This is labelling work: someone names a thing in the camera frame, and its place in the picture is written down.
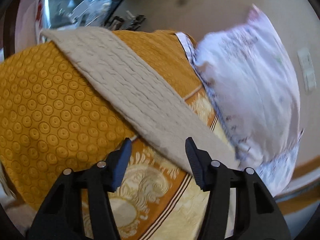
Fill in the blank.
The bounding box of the orange circle-pattern blanket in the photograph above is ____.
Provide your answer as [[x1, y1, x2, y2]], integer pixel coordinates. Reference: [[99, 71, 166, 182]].
[[1, 30, 215, 210]]

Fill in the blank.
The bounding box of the beige cable-knit sweater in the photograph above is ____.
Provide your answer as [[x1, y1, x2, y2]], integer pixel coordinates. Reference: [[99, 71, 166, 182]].
[[41, 27, 238, 171]]

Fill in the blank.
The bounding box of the white wall switch plate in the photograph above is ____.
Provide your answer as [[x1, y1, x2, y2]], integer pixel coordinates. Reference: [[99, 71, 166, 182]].
[[297, 47, 317, 94]]

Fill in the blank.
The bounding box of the pink floral front pillow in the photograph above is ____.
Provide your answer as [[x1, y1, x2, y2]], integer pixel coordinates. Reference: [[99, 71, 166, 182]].
[[176, 5, 303, 196]]

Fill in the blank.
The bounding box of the yellow patterned bed sheet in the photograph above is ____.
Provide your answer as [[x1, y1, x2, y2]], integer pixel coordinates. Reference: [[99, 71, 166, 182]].
[[82, 87, 241, 240]]

